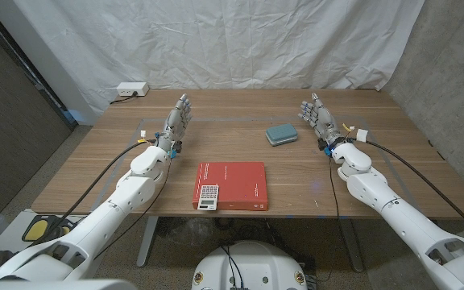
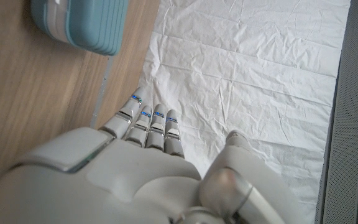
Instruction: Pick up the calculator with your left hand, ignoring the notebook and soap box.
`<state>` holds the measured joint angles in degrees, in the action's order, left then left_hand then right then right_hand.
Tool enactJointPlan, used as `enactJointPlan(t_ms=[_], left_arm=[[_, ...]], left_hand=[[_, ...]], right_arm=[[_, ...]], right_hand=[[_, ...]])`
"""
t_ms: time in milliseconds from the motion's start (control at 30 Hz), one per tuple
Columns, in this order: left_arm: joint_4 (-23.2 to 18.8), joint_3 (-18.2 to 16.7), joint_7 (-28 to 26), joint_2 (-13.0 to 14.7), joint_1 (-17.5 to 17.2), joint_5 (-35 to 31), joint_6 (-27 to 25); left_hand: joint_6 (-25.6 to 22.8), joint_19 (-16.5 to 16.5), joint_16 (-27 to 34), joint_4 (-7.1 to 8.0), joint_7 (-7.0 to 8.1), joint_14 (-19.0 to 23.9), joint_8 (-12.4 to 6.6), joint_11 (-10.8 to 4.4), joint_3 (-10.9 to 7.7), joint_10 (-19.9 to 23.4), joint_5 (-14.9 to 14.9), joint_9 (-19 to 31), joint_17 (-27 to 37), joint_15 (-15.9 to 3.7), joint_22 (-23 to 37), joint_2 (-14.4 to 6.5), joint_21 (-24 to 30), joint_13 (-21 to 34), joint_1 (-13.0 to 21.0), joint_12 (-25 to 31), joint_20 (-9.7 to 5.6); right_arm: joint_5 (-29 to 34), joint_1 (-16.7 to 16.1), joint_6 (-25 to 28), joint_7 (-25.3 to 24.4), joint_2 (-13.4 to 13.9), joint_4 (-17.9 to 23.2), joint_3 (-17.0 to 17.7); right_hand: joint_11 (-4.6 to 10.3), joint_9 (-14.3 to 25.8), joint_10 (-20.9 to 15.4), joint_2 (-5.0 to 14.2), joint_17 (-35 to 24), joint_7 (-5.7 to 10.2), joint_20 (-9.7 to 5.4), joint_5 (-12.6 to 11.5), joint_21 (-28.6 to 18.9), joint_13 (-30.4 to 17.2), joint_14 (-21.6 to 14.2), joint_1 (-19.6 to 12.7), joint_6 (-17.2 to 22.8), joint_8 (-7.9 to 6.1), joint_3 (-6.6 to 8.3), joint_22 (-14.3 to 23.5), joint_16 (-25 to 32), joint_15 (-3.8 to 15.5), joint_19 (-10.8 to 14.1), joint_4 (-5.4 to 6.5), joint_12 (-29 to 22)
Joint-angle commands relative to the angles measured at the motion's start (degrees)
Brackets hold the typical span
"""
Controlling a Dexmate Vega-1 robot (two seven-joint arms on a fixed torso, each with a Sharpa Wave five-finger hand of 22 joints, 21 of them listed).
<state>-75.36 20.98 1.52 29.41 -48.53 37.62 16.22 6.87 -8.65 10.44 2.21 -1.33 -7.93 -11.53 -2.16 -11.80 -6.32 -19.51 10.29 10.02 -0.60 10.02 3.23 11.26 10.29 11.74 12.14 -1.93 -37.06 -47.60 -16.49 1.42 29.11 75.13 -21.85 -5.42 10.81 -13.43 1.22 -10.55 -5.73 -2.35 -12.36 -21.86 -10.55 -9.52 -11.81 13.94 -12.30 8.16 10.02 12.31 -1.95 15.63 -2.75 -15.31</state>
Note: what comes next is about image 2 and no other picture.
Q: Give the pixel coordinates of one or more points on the teal sponge block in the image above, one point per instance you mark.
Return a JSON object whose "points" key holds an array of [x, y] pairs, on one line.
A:
{"points": [[85, 21]]}

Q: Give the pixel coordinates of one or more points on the white backdrop cloth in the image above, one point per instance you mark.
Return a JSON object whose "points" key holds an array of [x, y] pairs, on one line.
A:
{"points": [[244, 62]]}

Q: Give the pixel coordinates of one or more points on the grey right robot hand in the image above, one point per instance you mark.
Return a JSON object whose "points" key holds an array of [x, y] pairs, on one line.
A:
{"points": [[129, 174]]}

